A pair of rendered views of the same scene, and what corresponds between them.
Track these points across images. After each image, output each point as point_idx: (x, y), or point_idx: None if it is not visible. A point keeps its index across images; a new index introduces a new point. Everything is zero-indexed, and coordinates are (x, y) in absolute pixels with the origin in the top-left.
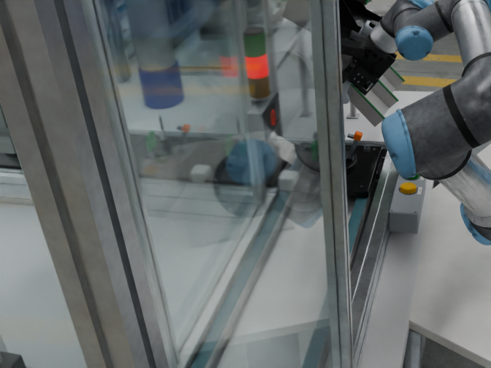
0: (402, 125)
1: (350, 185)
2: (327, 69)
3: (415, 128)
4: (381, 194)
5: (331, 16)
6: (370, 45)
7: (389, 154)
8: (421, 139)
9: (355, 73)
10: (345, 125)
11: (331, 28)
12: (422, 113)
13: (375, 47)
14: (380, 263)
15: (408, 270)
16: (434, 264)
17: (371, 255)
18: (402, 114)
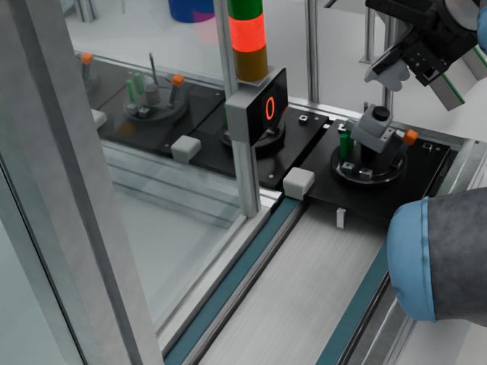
0: (421, 242)
1: (384, 210)
2: (80, 338)
3: (443, 258)
4: None
5: (51, 236)
6: (441, 14)
7: (458, 161)
8: (451, 282)
9: (414, 51)
10: (418, 87)
11: (61, 263)
12: (462, 233)
13: (450, 17)
14: (396, 352)
15: (440, 363)
16: (483, 361)
17: (380, 350)
18: (427, 219)
